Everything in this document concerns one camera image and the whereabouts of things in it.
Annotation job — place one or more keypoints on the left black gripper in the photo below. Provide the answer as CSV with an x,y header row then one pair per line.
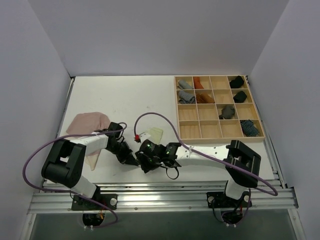
x,y
126,155

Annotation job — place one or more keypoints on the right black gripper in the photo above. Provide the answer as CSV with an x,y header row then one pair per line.
x,y
142,160

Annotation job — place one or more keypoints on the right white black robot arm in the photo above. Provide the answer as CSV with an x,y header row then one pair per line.
x,y
240,161

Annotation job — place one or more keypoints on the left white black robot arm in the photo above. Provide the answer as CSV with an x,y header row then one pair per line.
x,y
64,163

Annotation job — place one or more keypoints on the pink underwear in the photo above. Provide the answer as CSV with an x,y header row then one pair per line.
x,y
87,123

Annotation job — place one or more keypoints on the grey striped rolled cloth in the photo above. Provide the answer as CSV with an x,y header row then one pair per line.
x,y
186,98

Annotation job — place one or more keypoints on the orange rolled cloth lower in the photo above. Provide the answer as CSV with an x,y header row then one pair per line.
x,y
204,98

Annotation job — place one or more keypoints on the orange rolled cloth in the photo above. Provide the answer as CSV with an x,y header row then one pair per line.
x,y
204,98
197,83

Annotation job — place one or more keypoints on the wooden compartment tray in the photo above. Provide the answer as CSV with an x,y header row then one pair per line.
x,y
200,123

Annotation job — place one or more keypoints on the orange rolled cloth upper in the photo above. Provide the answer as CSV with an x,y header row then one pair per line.
x,y
197,83

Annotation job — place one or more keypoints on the dark grey rolled cloth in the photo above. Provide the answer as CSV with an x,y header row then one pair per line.
x,y
227,113

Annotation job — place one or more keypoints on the blue striped rolled cloth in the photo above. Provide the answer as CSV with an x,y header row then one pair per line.
x,y
248,128

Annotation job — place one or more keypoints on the black rolled cloth lower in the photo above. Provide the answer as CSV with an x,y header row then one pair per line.
x,y
240,97

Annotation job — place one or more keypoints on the black rolled cloth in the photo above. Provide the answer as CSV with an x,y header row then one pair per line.
x,y
236,82
240,97

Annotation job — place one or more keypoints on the black rolled cloth upper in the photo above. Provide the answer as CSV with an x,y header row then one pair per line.
x,y
236,82

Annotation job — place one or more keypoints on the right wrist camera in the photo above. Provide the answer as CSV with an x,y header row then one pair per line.
x,y
151,149

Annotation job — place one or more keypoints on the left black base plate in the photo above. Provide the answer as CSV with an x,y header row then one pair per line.
x,y
79,204

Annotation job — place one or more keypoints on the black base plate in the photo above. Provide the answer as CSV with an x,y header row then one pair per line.
x,y
218,200
79,204

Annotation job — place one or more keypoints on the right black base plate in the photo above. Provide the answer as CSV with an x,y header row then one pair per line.
x,y
218,200

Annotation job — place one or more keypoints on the aluminium frame rail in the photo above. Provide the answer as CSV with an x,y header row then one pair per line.
x,y
173,196

